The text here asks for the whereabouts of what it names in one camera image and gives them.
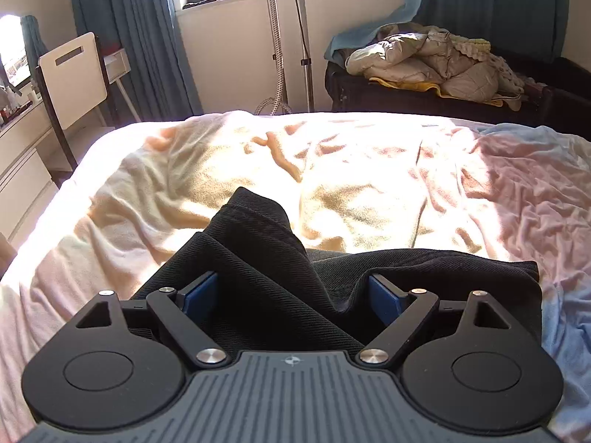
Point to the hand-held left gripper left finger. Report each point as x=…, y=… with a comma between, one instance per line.
x=201, y=293

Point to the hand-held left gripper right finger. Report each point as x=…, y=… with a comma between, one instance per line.
x=383, y=297

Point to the black pants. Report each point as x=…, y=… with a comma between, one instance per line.
x=277, y=286

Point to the pastel tie-dye bed sheet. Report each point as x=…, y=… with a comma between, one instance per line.
x=369, y=170

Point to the yellow towel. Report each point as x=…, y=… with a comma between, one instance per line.
x=406, y=86

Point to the white dresser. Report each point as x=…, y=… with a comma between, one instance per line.
x=23, y=170

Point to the silver tripod stand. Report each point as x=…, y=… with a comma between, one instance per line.
x=307, y=83

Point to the beige quilted blanket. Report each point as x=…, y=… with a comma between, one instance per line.
x=415, y=64

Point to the small white side table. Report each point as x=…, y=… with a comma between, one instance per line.
x=115, y=62

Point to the white backed chair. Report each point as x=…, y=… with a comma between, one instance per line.
x=69, y=83

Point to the patterned cream blanket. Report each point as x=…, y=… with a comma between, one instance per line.
x=508, y=78

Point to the small white bottle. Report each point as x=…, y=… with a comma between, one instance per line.
x=33, y=96

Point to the yellow knit blanket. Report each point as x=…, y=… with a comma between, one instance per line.
x=475, y=46

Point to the garment steamer stand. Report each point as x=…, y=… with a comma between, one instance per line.
x=272, y=32

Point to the teal hanging cloth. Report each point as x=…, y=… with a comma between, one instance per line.
x=33, y=37

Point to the wavy lit mirror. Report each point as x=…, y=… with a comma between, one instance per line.
x=9, y=46

